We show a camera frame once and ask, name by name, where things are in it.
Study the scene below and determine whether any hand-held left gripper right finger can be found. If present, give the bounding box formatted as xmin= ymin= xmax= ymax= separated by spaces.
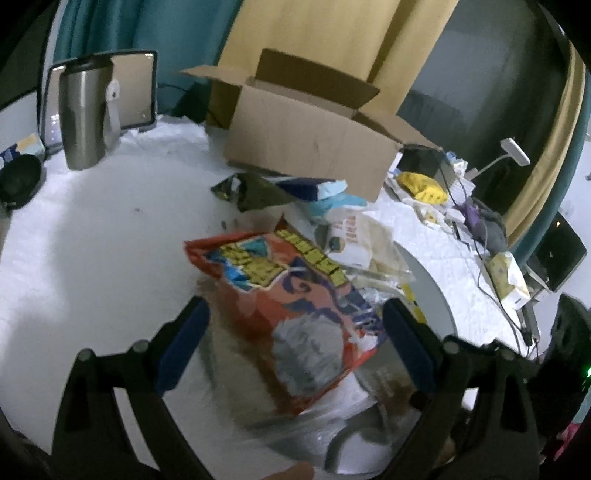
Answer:
xmin=382 ymin=298 xmax=541 ymax=480

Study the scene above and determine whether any dark grey chair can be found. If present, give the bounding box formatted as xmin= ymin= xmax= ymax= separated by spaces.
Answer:
xmin=397 ymin=90 xmax=462 ymax=139

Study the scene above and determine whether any wide yellow curtain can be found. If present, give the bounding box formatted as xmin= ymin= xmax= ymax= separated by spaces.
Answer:
xmin=208 ymin=0 xmax=458 ymax=130

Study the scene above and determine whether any black bowl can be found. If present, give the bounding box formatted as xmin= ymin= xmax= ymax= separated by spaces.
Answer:
xmin=0 ymin=154 xmax=47 ymax=210

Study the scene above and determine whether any yellow and white tissue box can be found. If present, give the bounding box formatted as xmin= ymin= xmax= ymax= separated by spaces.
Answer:
xmin=487 ymin=251 xmax=531 ymax=311

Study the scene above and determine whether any beige clear snack packet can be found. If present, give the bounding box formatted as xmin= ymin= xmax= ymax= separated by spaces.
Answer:
xmin=360 ymin=215 xmax=411 ymax=282

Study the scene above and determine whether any clear plastic bag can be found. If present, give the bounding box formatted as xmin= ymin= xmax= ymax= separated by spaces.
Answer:
xmin=249 ymin=342 xmax=430 ymax=476

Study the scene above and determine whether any white plastic bag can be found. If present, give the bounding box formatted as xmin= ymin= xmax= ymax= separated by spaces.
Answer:
xmin=385 ymin=175 xmax=462 ymax=227

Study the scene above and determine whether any narrow yellow curtain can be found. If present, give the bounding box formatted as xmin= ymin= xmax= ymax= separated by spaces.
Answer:
xmin=505 ymin=46 xmax=587 ymax=241

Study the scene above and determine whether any dark green snack bag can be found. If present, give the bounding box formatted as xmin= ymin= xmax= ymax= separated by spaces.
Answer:
xmin=211 ymin=172 xmax=296 ymax=213

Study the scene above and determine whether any brown cardboard box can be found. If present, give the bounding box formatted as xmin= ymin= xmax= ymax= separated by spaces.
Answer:
xmin=180 ymin=48 xmax=444 ymax=204

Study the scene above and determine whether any white and blue crumpled bag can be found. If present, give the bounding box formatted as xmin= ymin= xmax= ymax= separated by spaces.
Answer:
xmin=443 ymin=151 xmax=468 ymax=174

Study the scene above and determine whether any white desk lamp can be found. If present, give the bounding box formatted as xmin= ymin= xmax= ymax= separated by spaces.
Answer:
xmin=471 ymin=137 xmax=531 ymax=178

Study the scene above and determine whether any tablet computer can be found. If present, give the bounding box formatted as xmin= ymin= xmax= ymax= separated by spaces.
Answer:
xmin=41 ymin=49 xmax=158 ymax=146

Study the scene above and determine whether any white red-print snack packet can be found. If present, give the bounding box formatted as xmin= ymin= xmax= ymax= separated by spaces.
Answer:
xmin=325 ymin=208 xmax=384 ymax=271

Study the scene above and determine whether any purple and grey cloth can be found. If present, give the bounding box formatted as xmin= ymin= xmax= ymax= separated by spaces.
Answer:
xmin=464 ymin=198 xmax=509 ymax=254

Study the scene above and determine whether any blue and white snack packet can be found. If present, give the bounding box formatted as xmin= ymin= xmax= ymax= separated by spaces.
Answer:
xmin=274 ymin=176 xmax=348 ymax=201

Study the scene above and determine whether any laptop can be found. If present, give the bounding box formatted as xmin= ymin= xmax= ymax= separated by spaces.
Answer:
xmin=526 ymin=212 xmax=588 ymax=294

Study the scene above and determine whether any black box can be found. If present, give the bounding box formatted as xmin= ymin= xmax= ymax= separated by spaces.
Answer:
xmin=399 ymin=145 xmax=446 ymax=178

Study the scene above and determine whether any yellow crumpled packet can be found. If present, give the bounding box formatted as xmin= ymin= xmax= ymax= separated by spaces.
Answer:
xmin=397 ymin=172 xmax=448 ymax=205

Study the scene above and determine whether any blue and yellow packet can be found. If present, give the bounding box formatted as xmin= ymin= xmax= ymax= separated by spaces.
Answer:
xmin=0 ymin=133 xmax=47 ymax=169

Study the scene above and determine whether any black cable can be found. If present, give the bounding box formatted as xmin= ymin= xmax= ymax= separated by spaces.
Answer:
xmin=478 ymin=258 xmax=539 ymax=356

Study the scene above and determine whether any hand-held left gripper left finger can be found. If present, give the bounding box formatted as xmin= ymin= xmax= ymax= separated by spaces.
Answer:
xmin=51 ymin=295 xmax=213 ymax=480

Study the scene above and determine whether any light blue snack packet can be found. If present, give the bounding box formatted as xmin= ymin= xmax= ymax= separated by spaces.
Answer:
xmin=305 ymin=191 xmax=370 ymax=227

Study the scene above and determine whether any orange snack bag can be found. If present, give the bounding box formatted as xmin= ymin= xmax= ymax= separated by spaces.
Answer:
xmin=184 ymin=226 xmax=389 ymax=416

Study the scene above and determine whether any person's left hand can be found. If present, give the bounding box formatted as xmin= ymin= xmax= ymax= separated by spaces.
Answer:
xmin=265 ymin=462 xmax=315 ymax=480

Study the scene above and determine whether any teal curtain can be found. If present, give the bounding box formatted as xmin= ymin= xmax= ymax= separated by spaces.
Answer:
xmin=60 ymin=0 xmax=243 ymax=93

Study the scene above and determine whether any stainless steel tumbler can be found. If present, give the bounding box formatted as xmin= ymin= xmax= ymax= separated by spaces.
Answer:
xmin=58 ymin=55 xmax=122 ymax=171

